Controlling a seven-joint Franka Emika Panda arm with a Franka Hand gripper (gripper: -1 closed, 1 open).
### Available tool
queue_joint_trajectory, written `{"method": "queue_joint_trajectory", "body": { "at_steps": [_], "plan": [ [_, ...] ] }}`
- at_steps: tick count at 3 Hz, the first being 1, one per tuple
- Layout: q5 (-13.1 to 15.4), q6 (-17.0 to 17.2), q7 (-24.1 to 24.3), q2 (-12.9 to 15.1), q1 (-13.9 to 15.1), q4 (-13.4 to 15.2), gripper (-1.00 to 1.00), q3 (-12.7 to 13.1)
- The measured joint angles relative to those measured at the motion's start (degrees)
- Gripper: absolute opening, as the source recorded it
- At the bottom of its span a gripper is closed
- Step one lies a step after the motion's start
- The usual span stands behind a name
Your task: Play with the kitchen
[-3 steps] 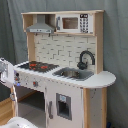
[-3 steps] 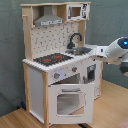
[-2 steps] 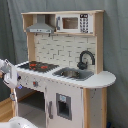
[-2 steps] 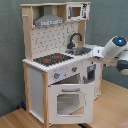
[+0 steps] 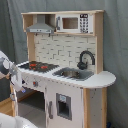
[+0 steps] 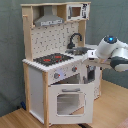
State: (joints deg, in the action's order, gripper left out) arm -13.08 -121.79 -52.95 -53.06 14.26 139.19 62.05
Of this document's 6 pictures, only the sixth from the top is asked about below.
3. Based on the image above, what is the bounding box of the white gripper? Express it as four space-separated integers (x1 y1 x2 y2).
81 49 113 70

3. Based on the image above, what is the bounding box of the white oven door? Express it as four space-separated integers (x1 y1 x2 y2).
49 83 94 124

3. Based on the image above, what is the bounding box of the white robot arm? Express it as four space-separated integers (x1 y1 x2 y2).
82 35 128 72

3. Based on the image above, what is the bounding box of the wooden toy kitchen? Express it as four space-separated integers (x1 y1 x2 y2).
20 1 107 127

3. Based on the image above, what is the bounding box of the metal toy sink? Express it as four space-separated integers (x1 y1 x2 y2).
65 47 93 56

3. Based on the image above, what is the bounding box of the right red stove knob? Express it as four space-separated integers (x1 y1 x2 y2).
71 65 79 73

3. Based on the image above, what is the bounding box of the red stove knob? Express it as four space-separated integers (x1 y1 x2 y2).
54 73 60 79
71 65 79 73

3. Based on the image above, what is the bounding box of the black toy faucet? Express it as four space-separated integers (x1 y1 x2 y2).
67 33 82 49

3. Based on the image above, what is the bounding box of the black toy stovetop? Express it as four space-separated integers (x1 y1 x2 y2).
34 53 71 66

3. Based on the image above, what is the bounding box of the left red stove knob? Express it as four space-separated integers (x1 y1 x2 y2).
54 73 60 79

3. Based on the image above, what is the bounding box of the toy microwave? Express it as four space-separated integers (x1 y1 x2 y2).
67 3 90 21

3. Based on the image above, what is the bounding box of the grey range hood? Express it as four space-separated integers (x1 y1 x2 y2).
34 5 64 27

